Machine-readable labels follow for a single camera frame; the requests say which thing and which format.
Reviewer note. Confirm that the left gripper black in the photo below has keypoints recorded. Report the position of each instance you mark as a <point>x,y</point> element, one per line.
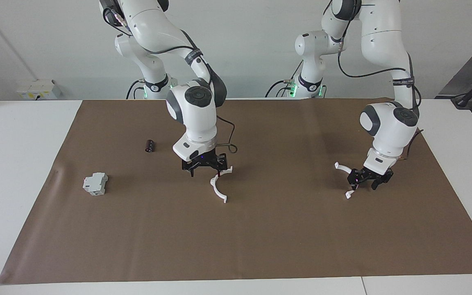
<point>373,175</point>

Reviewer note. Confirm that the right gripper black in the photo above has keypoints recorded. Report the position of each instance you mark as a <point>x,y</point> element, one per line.
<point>205,160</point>

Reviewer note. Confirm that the white half pipe clamp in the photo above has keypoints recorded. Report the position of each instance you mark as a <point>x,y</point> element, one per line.
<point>342,167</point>
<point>217,191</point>

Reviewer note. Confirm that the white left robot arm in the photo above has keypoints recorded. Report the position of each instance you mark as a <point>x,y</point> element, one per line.
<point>383,41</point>

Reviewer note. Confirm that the black cylindrical capacitor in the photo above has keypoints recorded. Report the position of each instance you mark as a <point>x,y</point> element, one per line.
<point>150,146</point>

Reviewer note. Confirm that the brown paper table mat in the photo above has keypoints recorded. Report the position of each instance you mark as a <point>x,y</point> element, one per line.
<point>260,246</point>

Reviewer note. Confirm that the white circuit breaker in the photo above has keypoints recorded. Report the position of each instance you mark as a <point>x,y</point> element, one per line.
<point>95,184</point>

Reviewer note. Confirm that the white wall socket box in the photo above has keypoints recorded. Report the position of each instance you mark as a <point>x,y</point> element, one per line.
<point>39,90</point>

